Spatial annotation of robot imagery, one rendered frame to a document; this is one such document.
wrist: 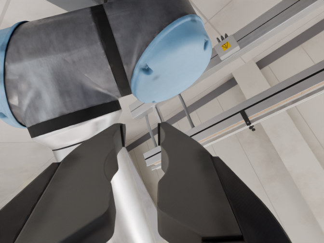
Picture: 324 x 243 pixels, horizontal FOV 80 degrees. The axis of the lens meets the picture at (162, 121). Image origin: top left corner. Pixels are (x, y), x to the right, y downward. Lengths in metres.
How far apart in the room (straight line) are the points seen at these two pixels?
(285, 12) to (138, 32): 1.20
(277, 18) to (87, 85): 1.24
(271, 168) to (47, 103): 2.83
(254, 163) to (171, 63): 2.78
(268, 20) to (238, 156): 2.03
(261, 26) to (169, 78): 1.14
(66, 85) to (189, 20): 0.15
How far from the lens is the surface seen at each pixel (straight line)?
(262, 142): 2.92
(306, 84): 1.20
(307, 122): 2.87
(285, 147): 2.69
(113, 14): 0.25
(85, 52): 0.23
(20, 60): 0.25
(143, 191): 3.46
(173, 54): 0.21
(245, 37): 1.35
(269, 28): 1.35
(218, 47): 1.30
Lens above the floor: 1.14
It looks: 19 degrees down
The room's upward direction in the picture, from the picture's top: 159 degrees clockwise
